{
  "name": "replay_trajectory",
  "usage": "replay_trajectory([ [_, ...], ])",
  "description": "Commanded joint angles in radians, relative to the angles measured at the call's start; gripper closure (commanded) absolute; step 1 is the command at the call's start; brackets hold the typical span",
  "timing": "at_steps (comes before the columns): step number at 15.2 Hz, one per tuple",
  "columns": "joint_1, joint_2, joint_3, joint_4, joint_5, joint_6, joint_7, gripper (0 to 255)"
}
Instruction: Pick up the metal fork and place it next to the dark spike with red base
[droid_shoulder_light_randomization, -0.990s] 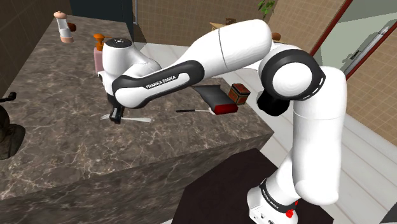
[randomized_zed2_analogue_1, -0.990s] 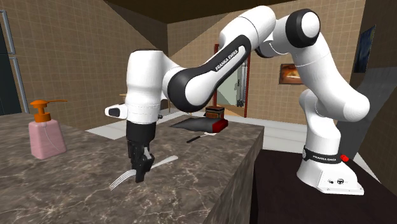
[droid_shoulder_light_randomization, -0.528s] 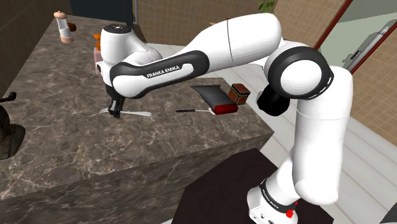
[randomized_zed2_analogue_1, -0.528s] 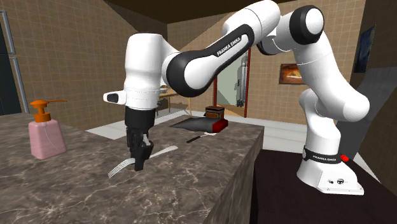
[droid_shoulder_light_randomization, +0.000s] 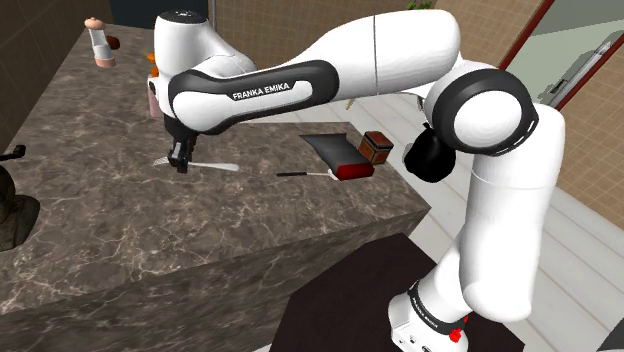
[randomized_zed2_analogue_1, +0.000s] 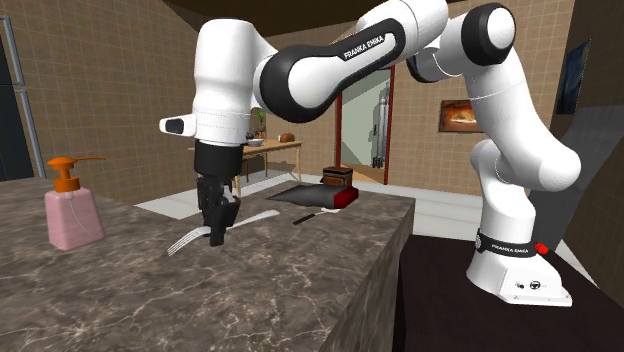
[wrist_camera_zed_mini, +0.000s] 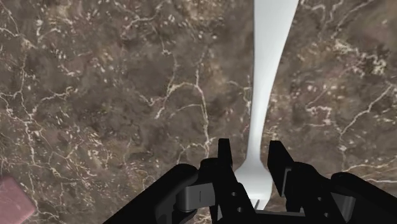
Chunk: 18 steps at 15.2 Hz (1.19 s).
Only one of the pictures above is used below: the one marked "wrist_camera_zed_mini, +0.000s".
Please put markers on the white fork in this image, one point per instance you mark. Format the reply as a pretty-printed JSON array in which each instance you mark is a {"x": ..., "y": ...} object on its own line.
[{"x": 266, "y": 62}]

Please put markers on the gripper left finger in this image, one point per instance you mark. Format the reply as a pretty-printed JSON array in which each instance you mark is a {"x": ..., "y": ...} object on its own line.
[{"x": 192, "y": 192}]

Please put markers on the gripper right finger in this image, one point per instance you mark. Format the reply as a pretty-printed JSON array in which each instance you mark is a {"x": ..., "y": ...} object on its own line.
[{"x": 310, "y": 186}]

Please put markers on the pink block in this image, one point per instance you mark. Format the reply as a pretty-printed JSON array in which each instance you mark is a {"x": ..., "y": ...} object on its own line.
[{"x": 12, "y": 203}]

